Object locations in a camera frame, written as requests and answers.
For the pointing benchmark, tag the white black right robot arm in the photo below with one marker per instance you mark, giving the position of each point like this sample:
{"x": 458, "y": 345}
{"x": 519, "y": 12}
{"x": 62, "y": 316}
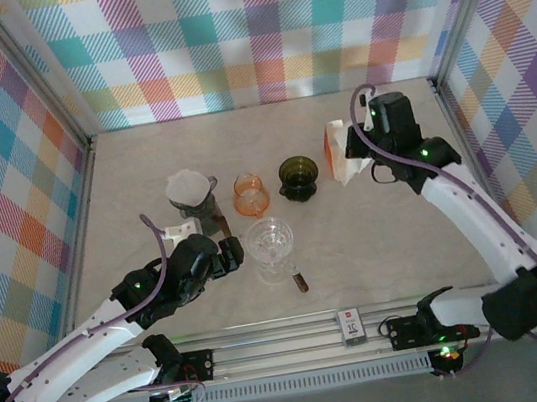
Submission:
{"x": 484, "y": 224}

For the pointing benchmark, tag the dark green coffee dripper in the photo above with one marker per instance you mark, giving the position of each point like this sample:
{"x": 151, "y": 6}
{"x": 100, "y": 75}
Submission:
{"x": 297, "y": 174}

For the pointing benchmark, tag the white orange filter box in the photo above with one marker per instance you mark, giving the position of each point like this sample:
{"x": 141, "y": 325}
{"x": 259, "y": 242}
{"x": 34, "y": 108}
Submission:
{"x": 329, "y": 149}

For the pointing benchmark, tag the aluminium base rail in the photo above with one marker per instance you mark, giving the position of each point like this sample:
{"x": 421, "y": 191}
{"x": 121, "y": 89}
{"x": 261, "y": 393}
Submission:
{"x": 281, "y": 351}

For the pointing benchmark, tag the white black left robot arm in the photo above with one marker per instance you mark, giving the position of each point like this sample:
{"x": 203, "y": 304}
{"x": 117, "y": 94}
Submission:
{"x": 69, "y": 357}

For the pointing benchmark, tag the clear glass server jug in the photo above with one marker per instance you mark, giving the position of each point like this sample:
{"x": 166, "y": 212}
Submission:
{"x": 269, "y": 241}

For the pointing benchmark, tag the white paper coffee filter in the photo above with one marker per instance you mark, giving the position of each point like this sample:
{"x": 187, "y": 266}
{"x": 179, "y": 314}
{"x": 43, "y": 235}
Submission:
{"x": 188, "y": 185}
{"x": 348, "y": 174}

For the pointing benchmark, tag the aluminium side rail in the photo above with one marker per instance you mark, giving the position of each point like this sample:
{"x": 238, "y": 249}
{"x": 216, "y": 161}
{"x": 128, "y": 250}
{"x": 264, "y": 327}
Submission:
{"x": 492, "y": 177}
{"x": 67, "y": 241}

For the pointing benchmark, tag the white paper filters stack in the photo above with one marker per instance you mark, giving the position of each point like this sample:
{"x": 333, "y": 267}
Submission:
{"x": 336, "y": 126}

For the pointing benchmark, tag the orange glass coffee server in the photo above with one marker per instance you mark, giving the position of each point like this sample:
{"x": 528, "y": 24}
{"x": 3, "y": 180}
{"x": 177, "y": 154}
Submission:
{"x": 247, "y": 196}

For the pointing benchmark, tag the aluminium frame post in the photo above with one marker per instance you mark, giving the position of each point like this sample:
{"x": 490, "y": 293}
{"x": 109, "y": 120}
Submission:
{"x": 464, "y": 5}
{"x": 37, "y": 74}

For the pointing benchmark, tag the white label card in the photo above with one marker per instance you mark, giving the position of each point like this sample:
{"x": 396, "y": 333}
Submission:
{"x": 352, "y": 326}

